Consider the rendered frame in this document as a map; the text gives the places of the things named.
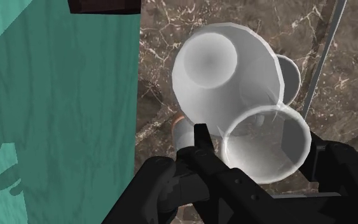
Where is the teal wooden table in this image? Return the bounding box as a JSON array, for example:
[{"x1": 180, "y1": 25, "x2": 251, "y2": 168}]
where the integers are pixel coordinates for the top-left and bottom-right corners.
[{"x1": 0, "y1": 0, "x2": 141, "y2": 224}]

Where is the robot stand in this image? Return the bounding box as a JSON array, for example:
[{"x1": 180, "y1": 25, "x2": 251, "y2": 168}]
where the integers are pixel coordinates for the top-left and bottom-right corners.
[{"x1": 67, "y1": 0, "x2": 142, "y2": 15}]

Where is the small white cup orange rim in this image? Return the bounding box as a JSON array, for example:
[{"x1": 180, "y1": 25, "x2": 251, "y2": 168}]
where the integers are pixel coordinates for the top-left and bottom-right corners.
[{"x1": 171, "y1": 115, "x2": 198, "y2": 151}]

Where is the thin grey metal pole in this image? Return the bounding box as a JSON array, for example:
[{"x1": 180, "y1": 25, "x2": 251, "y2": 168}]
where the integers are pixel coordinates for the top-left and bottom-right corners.
[{"x1": 301, "y1": 0, "x2": 348, "y2": 120}]

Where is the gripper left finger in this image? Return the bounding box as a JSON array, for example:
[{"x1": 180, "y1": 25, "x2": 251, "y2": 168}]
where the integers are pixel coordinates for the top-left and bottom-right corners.
[{"x1": 102, "y1": 123, "x2": 274, "y2": 224}]

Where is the large white vase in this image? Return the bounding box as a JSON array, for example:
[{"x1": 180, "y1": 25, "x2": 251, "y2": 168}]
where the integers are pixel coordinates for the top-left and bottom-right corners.
[{"x1": 171, "y1": 22, "x2": 285, "y2": 138}]

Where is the grey round plate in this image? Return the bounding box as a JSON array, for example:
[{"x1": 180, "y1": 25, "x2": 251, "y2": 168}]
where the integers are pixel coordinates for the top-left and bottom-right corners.
[{"x1": 274, "y1": 54, "x2": 301, "y2": 106}]

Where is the clear drinking glass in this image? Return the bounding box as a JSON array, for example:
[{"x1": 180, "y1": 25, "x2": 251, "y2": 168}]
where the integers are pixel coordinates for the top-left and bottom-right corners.
[{"x1": 220, "y1": 104, "x2": 312, "y2": 185}]

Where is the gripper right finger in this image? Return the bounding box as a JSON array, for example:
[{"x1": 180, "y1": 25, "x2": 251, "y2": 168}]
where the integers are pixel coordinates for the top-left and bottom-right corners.
[{"x1": 298, "y1": 131, "x2": 358, "y2": 202}]

